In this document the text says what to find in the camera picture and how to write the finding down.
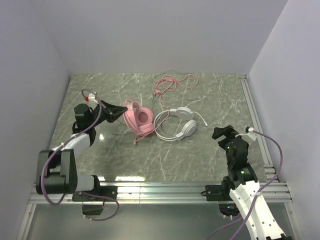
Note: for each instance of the aluminium rail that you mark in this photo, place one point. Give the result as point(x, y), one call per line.
point(267, 160)
point(135, 192)

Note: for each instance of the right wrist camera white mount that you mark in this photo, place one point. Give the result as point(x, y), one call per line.
point(249, 135)

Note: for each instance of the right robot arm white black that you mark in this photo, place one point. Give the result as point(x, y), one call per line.
point(243, 187)

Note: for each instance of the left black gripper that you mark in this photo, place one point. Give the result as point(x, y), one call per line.
point(104, 113)

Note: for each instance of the pink headphones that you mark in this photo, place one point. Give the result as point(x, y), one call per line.
point(139, 119)

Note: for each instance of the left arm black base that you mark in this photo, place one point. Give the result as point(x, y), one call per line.
point(94, 201)

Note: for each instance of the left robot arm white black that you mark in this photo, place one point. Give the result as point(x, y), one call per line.
point(56, 168)

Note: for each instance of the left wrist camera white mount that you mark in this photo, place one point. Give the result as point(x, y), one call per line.
point(91, 98)

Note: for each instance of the aluminium right side rail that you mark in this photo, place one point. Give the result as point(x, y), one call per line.
point(267, 160)

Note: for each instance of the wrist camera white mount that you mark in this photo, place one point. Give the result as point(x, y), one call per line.
point(249, 135)
point(91, 98)

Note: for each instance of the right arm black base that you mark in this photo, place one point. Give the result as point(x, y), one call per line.
point(221, 193)

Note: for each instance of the aluminium front rail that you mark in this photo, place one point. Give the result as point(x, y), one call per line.
point(135, 192)

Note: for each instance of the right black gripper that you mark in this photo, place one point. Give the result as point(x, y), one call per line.
point(225, 135)

